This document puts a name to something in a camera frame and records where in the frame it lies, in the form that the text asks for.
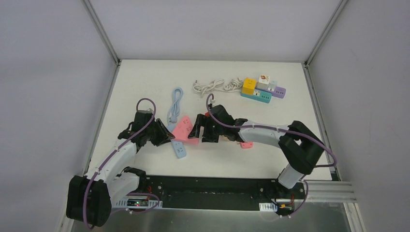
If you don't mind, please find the beige cube socket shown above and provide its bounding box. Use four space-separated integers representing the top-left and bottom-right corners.
223 135 234 141

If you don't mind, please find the aluminium frame rail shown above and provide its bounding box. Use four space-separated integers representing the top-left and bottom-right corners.
82 0 120 66

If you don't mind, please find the yellow cube socket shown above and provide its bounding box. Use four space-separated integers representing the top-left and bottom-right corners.
241 78 257 95

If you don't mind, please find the teal power strip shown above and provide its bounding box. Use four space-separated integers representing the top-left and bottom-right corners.
240 89 272 103

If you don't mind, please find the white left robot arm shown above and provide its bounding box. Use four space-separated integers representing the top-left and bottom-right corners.
66 110 174 227

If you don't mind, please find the pink plug adapter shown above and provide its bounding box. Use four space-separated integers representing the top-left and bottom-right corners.
239 142 253 149

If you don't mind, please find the white coiled cable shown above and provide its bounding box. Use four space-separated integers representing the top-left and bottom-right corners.
223 77 245 92
192 79 225 98

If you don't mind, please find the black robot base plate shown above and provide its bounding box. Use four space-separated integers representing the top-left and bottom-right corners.
114 175 306 213

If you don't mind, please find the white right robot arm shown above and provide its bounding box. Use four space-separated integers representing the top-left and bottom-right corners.
188 105 324 198

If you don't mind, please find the white cube socket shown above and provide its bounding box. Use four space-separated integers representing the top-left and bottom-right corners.
256 74 270 90

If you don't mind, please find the purple power strip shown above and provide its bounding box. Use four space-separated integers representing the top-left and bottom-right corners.
267 81 286 99

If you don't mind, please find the pink power strip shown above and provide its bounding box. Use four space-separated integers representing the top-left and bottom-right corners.
172 116 199 145

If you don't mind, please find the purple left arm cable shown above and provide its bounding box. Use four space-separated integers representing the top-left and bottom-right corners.
82 98 161 231

